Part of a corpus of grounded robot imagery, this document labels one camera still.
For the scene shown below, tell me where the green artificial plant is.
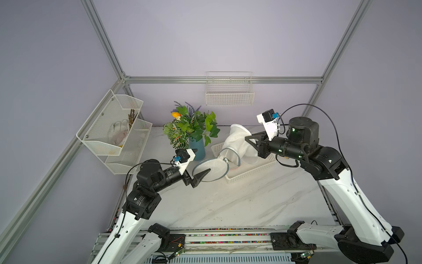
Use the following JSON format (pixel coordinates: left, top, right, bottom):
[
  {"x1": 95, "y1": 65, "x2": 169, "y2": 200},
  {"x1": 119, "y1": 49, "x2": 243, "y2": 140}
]
[{"x1": 163, "y1": 102, "x2": 220, "y2": 150}]

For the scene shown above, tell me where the white mesh wall shelf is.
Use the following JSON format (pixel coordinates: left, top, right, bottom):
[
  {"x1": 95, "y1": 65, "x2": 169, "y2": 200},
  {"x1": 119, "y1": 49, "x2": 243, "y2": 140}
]
[
  {"x1": 105, "y1": 119, "x2": 152, "y2": 175},
  {"x1": 76, "y1": 90, "x2": 144, "y2": 156}
]

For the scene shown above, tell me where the white wire wall basket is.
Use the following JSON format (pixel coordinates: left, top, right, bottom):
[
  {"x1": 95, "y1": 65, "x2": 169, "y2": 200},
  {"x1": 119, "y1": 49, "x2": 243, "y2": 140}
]
[{"x1": 206, "y1": 71, "x2": 255, "y2": 106}]

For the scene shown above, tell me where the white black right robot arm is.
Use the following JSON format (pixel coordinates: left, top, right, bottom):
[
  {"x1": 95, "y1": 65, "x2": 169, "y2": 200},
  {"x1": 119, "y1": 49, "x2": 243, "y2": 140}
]
[{"x1": 245, "y1": 111, "x2": 404, "y2": 264}]

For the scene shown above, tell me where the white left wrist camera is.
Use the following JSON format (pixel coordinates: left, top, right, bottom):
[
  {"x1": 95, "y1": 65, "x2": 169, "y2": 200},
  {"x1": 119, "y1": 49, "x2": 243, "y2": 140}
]
[{"x1": 173, "y1": 148, "x2": 195, "y2": 175}]

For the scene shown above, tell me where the white mesh upper wall shelf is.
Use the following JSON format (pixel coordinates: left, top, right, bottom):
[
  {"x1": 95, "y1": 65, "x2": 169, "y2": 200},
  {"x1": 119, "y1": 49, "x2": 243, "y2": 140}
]
[{"x1": 76, "y1": 90, "x2": 144, "y2": 156}]

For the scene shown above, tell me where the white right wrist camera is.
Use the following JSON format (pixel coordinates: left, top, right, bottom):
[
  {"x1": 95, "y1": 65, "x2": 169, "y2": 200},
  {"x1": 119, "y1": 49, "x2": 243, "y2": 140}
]
[{"x1": 257, "y1": 109, "x2": 279, "y2": 141}]

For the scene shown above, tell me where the white mesh laundry bag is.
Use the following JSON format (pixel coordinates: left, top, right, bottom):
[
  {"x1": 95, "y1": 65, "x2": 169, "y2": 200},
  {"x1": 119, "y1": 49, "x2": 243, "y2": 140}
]
[{"x1": 192, "y1": 124, "x2": 258, "y2": 182}]

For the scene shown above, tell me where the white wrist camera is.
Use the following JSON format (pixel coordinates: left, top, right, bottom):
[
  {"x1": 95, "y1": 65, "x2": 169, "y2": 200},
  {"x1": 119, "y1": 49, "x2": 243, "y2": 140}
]
[
  {"x1": 173, "y1": 148, "x2": 195, "y2": 175},
  {"x1": 257, "y1": 109, "x2": 279, "y2": 141}
]

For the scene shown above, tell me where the white mesh lower wall shelf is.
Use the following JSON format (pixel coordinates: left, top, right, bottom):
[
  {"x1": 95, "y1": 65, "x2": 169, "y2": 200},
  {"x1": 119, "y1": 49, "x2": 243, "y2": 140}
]
[{"x1": 105, "y1": 119, "x2": 152, "y2": 175}]

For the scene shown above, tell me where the cream perforated plastic basket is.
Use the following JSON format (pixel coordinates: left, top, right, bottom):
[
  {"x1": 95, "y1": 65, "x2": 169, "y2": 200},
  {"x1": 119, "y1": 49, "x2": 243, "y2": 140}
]
[{"x1": 206, "y1": 143, "x2": 276, "y2": 183}]

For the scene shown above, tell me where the teal vase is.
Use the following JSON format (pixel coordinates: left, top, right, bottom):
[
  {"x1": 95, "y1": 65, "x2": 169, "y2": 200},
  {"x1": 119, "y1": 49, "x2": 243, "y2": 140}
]
[{"x1": 189, "y1": 138, "x2": 206, "y2": 161}]

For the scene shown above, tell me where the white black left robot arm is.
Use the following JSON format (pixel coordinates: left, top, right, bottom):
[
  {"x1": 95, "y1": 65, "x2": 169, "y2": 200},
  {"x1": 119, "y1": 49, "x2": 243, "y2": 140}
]
[{"x1": 93, "y1": 148, "x2": 210, "y2": 264}]

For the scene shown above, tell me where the aluminium frame rail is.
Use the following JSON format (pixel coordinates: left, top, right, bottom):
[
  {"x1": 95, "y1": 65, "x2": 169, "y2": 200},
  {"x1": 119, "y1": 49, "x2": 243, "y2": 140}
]
[{"x1": 125, "y1": 77, "x2": 323, "y2": 84}]

